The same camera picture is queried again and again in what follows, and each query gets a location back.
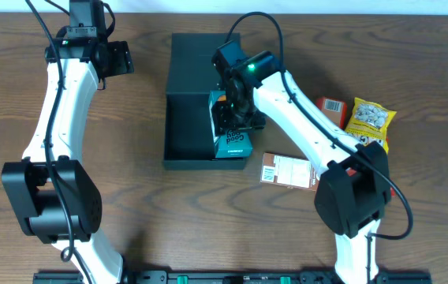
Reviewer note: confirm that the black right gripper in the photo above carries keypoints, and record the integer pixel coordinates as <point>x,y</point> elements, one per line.
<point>222,123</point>

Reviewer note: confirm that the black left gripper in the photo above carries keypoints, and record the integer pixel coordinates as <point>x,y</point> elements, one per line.
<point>122,58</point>

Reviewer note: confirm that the teal Chunkies cookie box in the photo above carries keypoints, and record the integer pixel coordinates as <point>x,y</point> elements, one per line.
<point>231,144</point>

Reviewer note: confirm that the dark green gift box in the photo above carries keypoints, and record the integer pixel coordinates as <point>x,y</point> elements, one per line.
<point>189,143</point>

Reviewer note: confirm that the brown white carton box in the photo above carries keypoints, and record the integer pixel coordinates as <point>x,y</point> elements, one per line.
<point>289,172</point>

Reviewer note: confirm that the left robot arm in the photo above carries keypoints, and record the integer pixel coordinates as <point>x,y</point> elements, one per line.
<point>51,194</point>

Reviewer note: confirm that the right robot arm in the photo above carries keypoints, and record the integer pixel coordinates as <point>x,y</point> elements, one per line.
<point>352,192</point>

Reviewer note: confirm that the red orange snack box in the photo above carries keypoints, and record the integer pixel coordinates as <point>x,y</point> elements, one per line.
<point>334,109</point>

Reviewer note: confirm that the red snack pouch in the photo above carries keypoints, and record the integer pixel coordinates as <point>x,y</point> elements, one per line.
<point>391,191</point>

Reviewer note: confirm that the yellow Hacks candy bag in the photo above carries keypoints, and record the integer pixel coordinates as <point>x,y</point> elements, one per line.
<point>369,122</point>

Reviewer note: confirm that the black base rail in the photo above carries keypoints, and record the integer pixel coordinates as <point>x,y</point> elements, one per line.
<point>304,277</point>

